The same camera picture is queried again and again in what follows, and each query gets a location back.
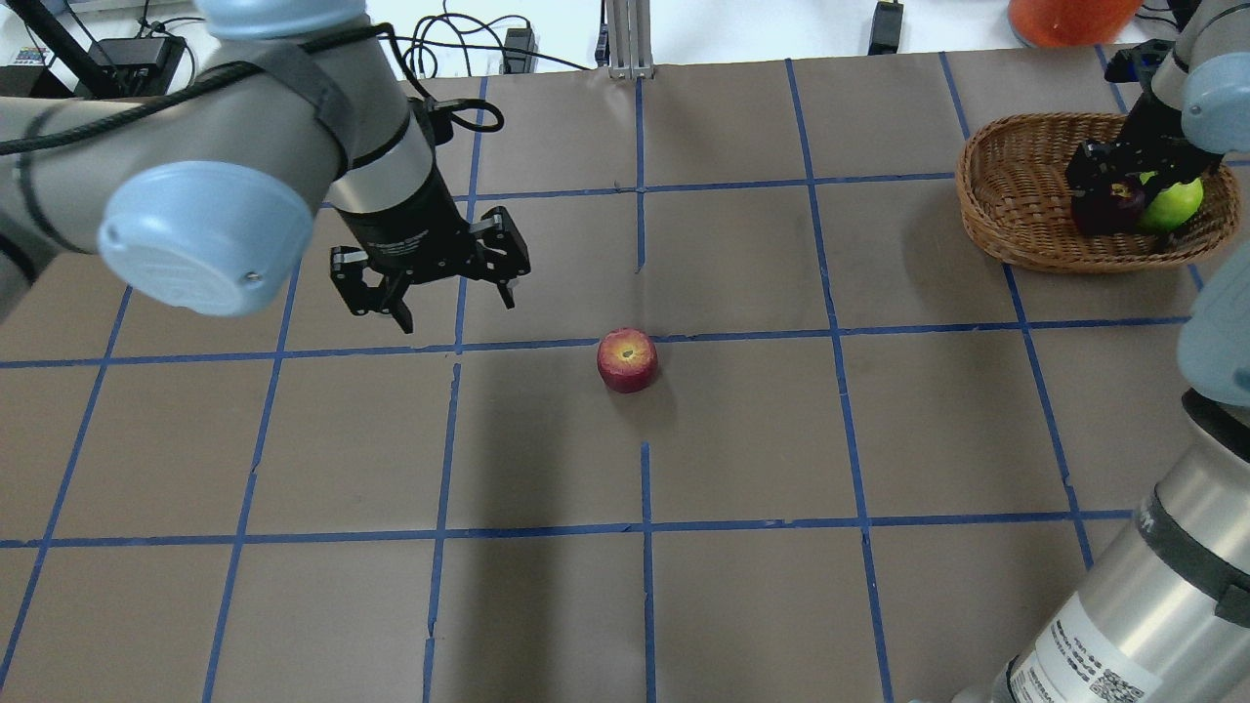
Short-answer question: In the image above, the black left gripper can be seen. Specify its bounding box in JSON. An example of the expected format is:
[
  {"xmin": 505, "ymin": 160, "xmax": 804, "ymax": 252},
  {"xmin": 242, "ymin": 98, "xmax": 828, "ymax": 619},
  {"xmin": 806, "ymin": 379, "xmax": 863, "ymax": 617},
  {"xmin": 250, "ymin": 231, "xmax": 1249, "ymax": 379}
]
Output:
[{"xmin": 330, "ymin": 175, "xmax": 531, "ymax": 334}]

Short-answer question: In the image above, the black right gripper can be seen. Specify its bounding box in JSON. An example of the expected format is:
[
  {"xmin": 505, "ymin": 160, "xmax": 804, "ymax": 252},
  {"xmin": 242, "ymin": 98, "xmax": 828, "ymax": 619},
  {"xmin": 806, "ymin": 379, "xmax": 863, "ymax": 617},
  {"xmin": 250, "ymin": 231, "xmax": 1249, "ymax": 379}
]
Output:
[{"xmin": 1065, "ymin": 93, "xmax": 1223, "ymax": 196}]

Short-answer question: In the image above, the green apple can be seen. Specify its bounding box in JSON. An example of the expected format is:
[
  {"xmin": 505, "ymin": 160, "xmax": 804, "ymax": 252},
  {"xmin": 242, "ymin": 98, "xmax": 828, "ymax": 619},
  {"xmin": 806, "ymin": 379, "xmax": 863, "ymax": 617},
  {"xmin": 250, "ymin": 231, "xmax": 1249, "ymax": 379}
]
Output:
[{"xmin": 1138, "ymin": 179, "xmax": 1205, "ymax": 234}]

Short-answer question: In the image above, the dark red apple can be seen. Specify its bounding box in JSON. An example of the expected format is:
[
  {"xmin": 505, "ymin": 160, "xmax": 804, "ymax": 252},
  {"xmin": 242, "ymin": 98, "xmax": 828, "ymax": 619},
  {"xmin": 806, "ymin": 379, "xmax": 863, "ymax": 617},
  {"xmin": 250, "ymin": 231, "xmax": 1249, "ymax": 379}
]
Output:
[{"xmin": 1070, "ymin": 175, "xmax": 1146, "ymax": 236}]

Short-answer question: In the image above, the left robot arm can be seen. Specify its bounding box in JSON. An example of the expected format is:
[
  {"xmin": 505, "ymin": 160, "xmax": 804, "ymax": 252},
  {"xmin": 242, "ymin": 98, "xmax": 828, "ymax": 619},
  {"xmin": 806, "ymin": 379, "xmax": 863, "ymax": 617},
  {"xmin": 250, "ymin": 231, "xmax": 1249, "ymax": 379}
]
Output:
[{"xmin": 3, "ymin": 1, "xmax": 533, "ymax": 333}]

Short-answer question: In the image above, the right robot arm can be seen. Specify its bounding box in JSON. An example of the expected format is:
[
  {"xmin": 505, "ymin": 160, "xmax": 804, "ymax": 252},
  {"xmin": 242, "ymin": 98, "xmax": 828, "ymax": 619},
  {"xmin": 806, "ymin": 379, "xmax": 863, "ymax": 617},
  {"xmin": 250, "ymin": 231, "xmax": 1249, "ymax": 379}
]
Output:
[{"xmin": 956, "ymin": 1, "xmax": 1249, "ymax": 702}]

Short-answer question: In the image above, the woven wicker basket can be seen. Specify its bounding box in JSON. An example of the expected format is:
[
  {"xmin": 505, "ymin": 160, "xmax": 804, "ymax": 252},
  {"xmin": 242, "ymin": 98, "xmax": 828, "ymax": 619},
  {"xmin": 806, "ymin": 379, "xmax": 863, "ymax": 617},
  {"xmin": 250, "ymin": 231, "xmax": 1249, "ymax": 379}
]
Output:
[{"xmin": 955, "ymin": 113, "xmax": 1246, "ymax": 274}]

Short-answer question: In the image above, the orange plastic bucket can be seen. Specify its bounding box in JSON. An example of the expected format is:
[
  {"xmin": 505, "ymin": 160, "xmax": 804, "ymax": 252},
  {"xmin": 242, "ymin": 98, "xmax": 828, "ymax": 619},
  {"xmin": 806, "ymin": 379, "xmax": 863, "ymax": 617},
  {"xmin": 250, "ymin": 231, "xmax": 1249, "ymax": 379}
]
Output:
[{"xmin": 1006, "ymin": 1, "xmax": 1143, "ymax": 48}]

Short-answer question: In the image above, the black power adapter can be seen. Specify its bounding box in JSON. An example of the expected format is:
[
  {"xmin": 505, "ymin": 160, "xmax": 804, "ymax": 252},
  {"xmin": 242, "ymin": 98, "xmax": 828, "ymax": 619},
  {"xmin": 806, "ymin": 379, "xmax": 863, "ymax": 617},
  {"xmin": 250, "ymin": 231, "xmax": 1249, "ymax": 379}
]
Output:
[{"xmin": 500, "ymin": 26, "xmax": 538, "ymax": 75}]

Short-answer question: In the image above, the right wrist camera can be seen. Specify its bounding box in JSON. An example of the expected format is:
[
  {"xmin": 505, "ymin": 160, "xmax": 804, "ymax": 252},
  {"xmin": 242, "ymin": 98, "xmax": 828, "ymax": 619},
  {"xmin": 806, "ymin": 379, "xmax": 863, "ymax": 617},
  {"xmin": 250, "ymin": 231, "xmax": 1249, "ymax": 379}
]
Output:
[{"xmin": 1104, "ymin": 39, "xmax": 1174, "ymax": 91}]

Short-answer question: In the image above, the aluminium frame post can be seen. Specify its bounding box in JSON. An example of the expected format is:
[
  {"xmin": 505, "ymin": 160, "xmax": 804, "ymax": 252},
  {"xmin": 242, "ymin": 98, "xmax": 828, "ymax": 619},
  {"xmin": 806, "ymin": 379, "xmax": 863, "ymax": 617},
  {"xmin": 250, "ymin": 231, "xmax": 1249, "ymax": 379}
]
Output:
[{"xmin": 603, "ymin": 0, "xmax": 653, "ymax": 80}]

